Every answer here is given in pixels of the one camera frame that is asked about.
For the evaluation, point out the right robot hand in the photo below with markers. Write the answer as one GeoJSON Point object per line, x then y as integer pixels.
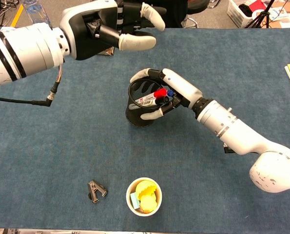
{"type": "Point", "coordinates": [181, 87]}

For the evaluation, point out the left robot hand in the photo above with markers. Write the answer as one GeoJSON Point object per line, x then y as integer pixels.
{"type": "Point", "coordinates": [86, 36]}

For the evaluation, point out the red capped whiteboard marker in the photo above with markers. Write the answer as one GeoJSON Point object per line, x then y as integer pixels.
{"type": "Point", "coordinates": [160, 93]}

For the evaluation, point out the black mesh pen holder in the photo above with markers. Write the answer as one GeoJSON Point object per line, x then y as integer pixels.
{"type": "Point", "coordinates": [135, 117]}

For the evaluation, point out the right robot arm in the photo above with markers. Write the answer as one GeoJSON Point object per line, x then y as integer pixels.
{"type": "Point", "coordinates": [232, 129]}

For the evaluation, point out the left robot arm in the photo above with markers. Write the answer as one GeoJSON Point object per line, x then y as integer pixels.
{"type": "Point", "coordinates": [25, 51]}

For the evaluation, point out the blue capped whiteboard marker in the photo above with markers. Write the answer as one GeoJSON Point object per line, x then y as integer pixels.
{"type": "Point", "coordinates": [170, 92]}

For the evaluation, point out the black capped whiteboard marker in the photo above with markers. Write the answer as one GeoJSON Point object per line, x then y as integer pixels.
{"type": "Point", "coordinates": [164, 100]}

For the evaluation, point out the red white snack package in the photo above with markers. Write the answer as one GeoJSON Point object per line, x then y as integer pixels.
{"type": "Point", "coordinates": [108, 51]}

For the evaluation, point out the clear plastic bottle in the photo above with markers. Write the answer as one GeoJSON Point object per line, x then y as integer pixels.
{"type": "Point", "coordinates": [36, 12]}

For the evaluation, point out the blue felt table mat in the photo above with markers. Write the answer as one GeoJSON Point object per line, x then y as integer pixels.
{"type": "Point", "coordinates": [232, 61]}

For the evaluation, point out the black office chair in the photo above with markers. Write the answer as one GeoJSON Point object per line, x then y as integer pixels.
{"type": "Point", "coordinates": [196, 5]}

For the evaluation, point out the white plastic basket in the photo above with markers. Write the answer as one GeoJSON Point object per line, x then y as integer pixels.
{"type": "Point", "coordinates": [237, 14]}

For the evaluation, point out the yellow toy half jagged edge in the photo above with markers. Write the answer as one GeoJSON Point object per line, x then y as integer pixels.
{"type": "Point", "coordinates": [146, 187]}

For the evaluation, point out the black tripod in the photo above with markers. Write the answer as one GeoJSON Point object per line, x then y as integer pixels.
{"type": "Point", "coordinates": [263, 14]}

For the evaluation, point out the yellow toy half rounded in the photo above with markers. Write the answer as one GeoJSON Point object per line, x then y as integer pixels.
{"type": "Point", "coordinates": [149, 204]}

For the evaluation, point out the teal eraser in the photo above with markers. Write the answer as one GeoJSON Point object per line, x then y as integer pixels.
{"type": "Point", "coordinates": [134, 201]}

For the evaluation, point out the small beige paper cup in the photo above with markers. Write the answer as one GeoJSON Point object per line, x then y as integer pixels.
{"type": "Point", "coordinates": [130, 207]}

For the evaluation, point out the metal staple remover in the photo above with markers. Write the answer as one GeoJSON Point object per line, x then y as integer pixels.
{"type": "Point", "coordinates": [96, 191]}

